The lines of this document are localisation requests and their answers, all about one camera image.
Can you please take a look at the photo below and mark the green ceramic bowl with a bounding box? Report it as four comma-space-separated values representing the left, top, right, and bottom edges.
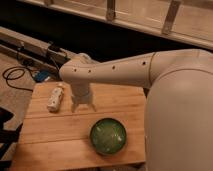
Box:
89, 118, 127, 155

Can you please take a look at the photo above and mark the black power adapter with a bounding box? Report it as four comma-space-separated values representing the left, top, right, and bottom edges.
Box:
46, 42, 62, 56

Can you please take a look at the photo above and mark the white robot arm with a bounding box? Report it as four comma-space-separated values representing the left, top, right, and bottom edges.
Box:
60, 49, 213, 171

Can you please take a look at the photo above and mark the blue box on floor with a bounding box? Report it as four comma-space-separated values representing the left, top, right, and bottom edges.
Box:
34, 70, 50, 83

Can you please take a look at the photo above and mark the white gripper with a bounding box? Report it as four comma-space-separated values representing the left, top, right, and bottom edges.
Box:
70, 83, 96, 113

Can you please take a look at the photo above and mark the wooden board table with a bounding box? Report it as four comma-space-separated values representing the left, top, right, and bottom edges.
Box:
10, 82, 145, 171

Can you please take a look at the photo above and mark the metal floor rail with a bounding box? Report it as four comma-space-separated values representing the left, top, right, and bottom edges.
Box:
0, 26, 100, 73

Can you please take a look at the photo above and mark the black cable loop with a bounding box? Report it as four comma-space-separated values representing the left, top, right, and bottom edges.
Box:
2, 65, 34, 92

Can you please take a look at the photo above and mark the black chair base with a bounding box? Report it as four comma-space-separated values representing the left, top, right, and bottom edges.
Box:
0, 107, 22, 171

